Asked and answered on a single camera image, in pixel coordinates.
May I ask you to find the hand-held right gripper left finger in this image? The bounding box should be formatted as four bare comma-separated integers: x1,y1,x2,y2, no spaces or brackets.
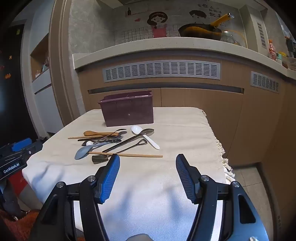
29,153,121,241

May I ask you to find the speckled kitchen counter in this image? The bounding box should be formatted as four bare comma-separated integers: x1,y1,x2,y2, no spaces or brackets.
72,37,296,80

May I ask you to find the cartoon wall sticker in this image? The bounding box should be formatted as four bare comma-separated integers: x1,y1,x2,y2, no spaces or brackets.
120,2,234,45

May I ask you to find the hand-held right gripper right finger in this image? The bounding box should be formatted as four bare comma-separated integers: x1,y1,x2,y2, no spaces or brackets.
176,153,270,241

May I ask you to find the purple plastic box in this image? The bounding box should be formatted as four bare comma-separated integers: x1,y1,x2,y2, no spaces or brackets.
97,90,154,127

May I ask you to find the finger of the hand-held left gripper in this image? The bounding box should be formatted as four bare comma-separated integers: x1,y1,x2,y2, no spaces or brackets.
11,138,43,161

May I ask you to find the wooden spoon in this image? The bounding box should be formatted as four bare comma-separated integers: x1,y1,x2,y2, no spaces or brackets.
83,131,119,137

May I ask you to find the large grey vent grille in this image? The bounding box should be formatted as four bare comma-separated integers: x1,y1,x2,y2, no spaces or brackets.
103,61,221,83

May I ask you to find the wooden chopstick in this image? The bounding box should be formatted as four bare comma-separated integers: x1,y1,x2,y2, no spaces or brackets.
68,135,116,140
87,151,163,158

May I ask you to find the red object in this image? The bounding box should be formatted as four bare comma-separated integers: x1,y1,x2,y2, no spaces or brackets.
9,171,28,198

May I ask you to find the long black spoon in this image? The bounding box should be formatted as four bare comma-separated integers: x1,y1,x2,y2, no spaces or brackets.
102,128,155,153

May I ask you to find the orange snack bag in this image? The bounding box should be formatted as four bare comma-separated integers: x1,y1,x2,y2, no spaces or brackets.
268,39,277,61

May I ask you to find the cream tablecloth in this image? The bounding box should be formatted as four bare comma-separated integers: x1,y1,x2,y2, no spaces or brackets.
22,107,235,241

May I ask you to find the black shovel-shaped spoon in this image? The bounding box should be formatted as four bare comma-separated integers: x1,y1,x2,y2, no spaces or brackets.
92,139,148,165

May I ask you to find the black fridge with magnets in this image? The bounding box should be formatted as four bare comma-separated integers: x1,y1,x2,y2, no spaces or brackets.
0,24,40,149

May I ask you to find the glass pot lid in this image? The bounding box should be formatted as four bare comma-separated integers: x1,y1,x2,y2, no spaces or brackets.
221,29,248,48

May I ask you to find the thin metal spoon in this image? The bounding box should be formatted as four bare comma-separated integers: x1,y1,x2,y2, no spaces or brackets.
92,128,127,142

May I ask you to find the grey plastic spoon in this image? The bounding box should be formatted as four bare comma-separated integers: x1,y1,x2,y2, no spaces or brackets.
74,142,110,160

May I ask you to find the white plastic spoon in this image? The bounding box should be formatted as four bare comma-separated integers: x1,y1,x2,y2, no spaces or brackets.
131,125,160,150

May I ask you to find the black wok with yellow handle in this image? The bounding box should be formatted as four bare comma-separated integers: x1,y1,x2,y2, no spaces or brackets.
178,13,235,41

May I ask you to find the small grey vent grille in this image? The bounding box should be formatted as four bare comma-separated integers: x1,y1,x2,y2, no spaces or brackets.
250,71,280,94

